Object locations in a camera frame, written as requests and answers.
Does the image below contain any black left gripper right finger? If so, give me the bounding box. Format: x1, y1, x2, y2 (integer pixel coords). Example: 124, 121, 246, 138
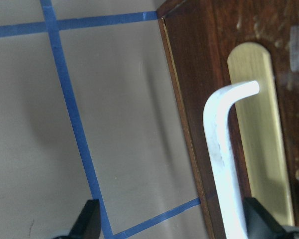
243, 197, 299, 239

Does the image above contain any wooden drawer with white handle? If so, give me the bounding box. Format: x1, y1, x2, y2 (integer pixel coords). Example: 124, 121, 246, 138
158, 0, 299, 239

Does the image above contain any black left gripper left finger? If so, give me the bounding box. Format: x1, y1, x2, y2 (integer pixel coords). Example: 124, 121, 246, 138
54, 199, 101, 239

